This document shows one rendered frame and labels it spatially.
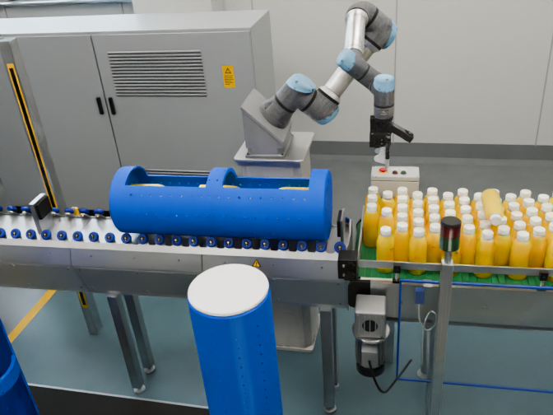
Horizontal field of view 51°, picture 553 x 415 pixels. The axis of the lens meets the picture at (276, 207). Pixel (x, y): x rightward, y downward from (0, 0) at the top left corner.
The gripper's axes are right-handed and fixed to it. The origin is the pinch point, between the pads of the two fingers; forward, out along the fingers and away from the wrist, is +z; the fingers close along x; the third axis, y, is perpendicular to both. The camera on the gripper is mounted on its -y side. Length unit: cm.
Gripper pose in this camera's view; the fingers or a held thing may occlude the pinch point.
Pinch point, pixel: (388, 163)
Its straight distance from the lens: 233.6
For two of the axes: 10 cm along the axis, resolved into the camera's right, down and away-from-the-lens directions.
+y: -9.8, -0.3, 2.0
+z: 0.7, 8.6, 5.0
